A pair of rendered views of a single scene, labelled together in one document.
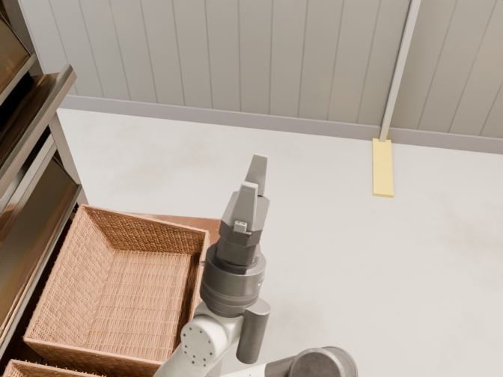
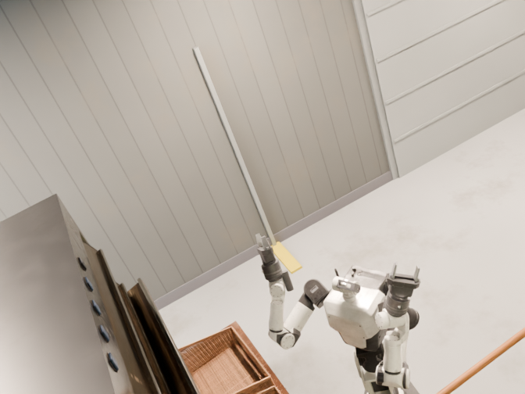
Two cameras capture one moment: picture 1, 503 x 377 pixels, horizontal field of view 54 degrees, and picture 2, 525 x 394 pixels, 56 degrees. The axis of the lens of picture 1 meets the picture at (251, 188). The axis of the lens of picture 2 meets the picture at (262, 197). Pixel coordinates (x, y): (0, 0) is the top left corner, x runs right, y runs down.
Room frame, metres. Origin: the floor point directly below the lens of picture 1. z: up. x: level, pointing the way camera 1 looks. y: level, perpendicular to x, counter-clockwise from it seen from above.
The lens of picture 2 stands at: (-1.32, 0.65, 3.03)
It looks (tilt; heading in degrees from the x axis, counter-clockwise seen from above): 30 degrees down; 338
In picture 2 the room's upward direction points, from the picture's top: 21 degrees counter-clockwise
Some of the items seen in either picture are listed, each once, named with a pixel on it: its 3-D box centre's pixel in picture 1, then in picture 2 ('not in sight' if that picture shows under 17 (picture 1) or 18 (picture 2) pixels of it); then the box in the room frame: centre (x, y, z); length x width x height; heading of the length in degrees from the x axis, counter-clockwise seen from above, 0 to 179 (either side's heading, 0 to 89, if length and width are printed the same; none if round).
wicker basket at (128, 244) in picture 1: (131, 289); (219, 372); (0.95, 0.42, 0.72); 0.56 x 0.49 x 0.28; 176
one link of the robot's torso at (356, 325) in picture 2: not in sight; (362, 309); (0.17, -0.23, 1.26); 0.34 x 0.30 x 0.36; 20
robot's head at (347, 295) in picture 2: not in sight; (345, 287); (0.15, -0.17, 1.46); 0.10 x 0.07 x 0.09; 20
